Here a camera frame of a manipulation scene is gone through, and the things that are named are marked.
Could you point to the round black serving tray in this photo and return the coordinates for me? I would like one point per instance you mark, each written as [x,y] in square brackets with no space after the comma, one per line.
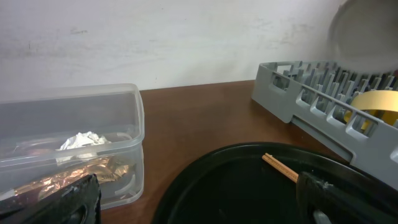
[255,183]

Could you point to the clear plastic storage bin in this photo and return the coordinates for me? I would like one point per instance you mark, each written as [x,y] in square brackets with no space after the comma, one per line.
[53,137]

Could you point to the grey dishwasher rack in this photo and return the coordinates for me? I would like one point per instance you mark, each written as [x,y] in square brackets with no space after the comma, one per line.
[318,98]

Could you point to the wooden chopstick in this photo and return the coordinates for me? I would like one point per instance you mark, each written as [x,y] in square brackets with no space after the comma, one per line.
[281,168]
[284,165]

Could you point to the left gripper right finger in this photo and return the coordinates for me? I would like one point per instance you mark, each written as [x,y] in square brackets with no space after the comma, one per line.
[320,201]

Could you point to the white tissue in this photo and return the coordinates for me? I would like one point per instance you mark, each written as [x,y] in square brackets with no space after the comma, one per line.
[81,140]

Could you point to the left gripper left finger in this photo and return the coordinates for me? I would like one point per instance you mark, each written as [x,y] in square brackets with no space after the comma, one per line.
[77,202]

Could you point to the brown gold snack wrapper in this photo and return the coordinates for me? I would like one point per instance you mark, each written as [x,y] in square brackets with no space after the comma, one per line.
[107,169]

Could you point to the grey round plate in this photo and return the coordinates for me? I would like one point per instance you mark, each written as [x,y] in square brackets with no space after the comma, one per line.
[362,36]

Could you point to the yellow bowl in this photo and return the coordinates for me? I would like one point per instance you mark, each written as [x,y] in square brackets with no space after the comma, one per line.
[378,101]

